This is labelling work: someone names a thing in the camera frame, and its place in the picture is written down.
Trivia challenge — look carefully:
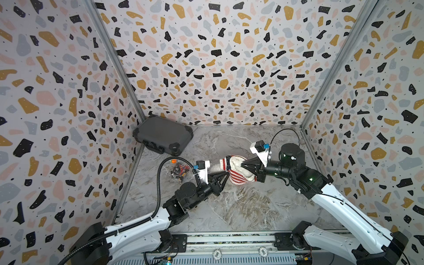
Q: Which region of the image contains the red white striped sweater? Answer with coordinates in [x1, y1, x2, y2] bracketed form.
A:
[221, 155, 257, 186]

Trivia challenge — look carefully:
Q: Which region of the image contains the white teddy bear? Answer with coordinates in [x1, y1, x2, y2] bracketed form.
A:
[209, 155, 257, 184]

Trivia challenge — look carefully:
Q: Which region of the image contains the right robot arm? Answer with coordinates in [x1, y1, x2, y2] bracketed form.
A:
[241, 141, 409, 265]

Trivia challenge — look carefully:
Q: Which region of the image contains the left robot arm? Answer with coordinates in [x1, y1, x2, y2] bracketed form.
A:
[60, 171, 230, 265]

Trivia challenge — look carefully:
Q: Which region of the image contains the clear bag of small toys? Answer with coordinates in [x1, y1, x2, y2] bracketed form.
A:
[170, 159, 191, 183]

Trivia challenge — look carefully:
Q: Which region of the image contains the dark grey hard case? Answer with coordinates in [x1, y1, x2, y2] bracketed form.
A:
[133, 115, 194, 156]

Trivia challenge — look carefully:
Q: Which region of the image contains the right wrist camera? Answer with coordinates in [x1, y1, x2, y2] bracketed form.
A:
[250, 140, 270, 167]

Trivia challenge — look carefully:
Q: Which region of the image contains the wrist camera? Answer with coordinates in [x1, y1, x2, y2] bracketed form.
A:
[195, 160, 210, 184]
[250, 140, 270, 167]

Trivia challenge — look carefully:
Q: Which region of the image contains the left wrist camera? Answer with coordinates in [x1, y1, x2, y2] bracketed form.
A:
[195, 160, 210, 184]

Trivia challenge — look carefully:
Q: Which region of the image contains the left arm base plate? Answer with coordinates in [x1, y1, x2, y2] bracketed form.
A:
[148, 234, 188, 254]

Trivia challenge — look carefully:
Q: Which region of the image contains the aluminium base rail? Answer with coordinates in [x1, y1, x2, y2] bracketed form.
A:
[87, 230, 332, 265]

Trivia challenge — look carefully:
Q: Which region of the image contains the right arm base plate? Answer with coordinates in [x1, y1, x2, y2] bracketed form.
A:
[273, 221, 320, 251]

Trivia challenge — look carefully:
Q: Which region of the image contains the black corrugated cable hose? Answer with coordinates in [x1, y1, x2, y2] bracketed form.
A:
[57, 156, 201, 265]

